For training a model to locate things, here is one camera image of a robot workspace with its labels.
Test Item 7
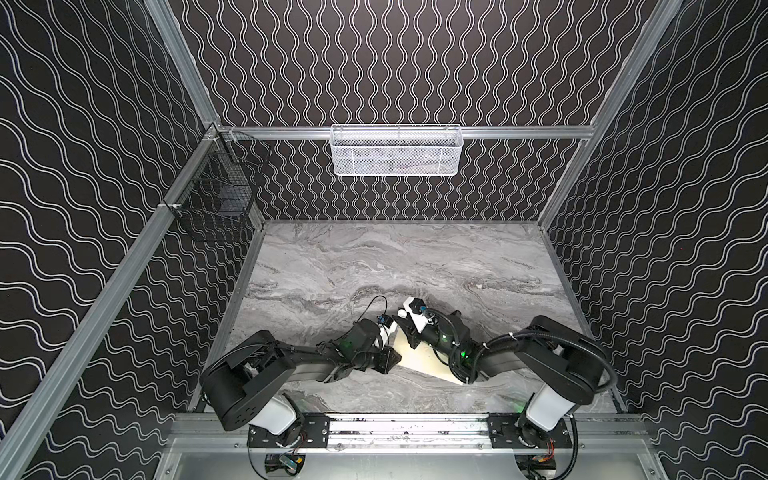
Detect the cream envelope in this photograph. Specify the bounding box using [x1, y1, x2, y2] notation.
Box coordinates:
[392, 330, 461, 385]

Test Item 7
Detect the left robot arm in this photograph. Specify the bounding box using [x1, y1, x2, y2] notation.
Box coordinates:
[200, 315, 401, 431]

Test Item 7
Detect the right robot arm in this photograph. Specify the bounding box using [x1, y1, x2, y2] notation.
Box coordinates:
[396, 298, 618, 435]

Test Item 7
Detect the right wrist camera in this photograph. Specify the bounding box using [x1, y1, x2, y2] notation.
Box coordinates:
[403, 297, 430, 333]

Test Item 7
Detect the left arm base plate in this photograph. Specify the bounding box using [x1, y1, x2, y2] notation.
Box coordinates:
[247, 413, 331, 449]

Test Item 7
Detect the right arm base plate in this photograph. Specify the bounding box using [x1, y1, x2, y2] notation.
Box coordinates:
[486, 413, 573, 450]

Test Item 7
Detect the white wire mesh basket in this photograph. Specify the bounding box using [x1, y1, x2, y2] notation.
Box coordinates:
[329, 124, 464, 177]

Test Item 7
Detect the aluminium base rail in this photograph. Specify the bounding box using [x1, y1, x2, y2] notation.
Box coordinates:
[167, 413, 650, 454]

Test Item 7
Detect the black wire basket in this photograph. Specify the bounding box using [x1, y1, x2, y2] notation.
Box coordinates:
[171, 132, 274, 244]

